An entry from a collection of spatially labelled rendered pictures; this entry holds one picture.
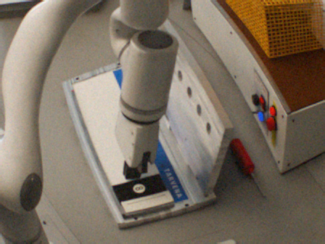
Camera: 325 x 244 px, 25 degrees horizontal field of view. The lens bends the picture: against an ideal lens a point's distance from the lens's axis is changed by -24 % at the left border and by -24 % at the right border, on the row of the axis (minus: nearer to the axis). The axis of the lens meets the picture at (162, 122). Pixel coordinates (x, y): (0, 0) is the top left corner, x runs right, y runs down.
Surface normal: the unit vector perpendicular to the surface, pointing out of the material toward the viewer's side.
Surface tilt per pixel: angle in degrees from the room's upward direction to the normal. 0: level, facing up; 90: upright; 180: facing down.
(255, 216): 0
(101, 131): 0
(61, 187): 0
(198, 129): 77
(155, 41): 12
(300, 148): 90
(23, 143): 59
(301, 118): 90
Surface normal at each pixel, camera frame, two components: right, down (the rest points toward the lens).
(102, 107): -0.06, -0.69
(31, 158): 0.89, -0.05
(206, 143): -0.93, 0.11
